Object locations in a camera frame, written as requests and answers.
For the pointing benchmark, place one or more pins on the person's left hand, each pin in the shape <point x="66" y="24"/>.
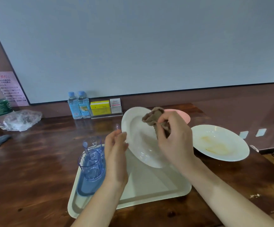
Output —
<point x="114" y="160"/>

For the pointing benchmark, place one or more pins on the person's right hand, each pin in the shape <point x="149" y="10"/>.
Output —
<point x="178" y="144"/>

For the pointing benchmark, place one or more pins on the person's left thumb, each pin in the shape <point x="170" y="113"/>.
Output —
<point x="124" y="141"/>

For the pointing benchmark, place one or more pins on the person's right thumb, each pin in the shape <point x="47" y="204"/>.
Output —
<point x="161" y="135"/>

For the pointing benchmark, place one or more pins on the brown cloth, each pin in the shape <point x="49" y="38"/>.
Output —
<point x="152" y="117"/>

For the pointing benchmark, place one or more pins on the person's right forearm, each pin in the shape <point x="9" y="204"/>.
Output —
<point x="224" y="198"/>

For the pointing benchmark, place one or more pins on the person's left forearm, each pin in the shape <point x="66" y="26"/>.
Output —
<point x="99" y="205"/>

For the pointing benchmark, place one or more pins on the clear blue plastic cup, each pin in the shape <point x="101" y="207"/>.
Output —
<point x="95" y="141"/>
<point x="92" y="169"/>

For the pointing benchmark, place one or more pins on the pink plate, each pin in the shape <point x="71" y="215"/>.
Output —
<point x="183" y="115"/>

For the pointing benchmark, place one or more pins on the clear acrylic holder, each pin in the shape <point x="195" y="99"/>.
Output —
<point x="106" y="116"/>

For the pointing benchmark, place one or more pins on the white box red label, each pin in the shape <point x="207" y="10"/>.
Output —
<point x="115" y="105"/>

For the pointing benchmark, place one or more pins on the yellow box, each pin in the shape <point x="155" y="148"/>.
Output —
<point x="100" y="108"/>

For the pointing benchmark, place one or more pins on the cream plastic tray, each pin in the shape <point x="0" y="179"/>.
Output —
<point x="151" y="184"/>

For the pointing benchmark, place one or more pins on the small water bottle yellow label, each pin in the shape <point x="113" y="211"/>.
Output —
<point x="84" y="106"/>

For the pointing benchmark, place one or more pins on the blue dish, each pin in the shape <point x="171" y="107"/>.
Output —
<point x="87" y="186"/>

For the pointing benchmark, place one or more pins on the stained white plate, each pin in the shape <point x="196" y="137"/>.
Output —
<point x="219" y="144"/>

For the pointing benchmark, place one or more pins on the small water bottle blue label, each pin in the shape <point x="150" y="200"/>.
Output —
<point x="74" y="107"/>

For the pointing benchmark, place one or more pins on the white sticker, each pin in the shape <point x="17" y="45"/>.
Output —
<point x="261" y="132"/>
<point x="243" y="134"/>

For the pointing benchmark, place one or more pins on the white projection screen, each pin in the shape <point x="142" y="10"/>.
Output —
<point x="137" y="44"/>

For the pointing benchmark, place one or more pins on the crumpled clear plastic wrap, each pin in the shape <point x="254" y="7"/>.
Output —
<point x="21" y="120"/>

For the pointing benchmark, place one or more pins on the pink paper sign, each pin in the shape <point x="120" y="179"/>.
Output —
<point x="10" y="88"/>

